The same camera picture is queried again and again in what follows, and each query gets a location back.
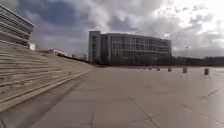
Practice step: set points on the large glass-fronted building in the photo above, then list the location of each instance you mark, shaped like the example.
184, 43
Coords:
131, 48

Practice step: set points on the grey concrete slab plaza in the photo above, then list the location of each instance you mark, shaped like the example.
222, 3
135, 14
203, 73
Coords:
133, 96

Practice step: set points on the low white building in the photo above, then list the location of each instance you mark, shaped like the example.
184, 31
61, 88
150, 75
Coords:
55, 52

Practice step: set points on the row of bollards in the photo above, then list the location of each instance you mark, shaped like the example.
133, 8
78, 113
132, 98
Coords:
184, 70

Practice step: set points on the wide concrete stairs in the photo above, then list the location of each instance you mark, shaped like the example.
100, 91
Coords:
30, 71

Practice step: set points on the distant row of trees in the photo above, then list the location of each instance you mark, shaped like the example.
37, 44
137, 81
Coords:
198, 61

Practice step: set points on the striped building with horizontal bands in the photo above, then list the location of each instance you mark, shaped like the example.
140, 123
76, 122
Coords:
13, 28

